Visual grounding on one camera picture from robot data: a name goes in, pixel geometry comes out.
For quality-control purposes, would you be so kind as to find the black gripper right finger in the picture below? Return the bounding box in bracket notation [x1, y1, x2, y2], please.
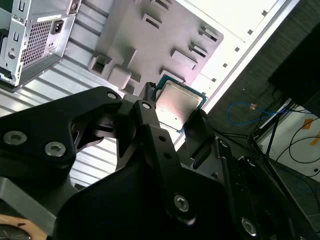
[183, 109, 320, 240]

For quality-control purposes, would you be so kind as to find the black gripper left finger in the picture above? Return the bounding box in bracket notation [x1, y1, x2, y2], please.
[0, 81, 200, 227]

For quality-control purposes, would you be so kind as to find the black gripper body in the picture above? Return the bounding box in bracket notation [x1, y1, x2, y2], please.
[53, 159, 242, 240]

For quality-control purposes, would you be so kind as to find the silver CPU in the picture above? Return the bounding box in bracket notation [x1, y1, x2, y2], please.
[154, 74, 210, 135]

